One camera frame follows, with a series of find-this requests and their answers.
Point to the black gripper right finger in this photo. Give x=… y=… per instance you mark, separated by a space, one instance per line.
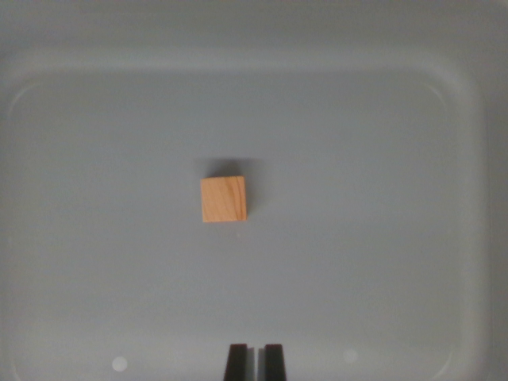
x=274 y=363

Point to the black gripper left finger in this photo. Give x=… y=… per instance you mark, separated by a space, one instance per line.
x=237 y=363

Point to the wooden cube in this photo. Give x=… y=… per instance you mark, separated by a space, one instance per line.
x=224 y=199

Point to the grey plastic bin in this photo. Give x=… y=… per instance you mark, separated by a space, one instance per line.
x=357 y=198

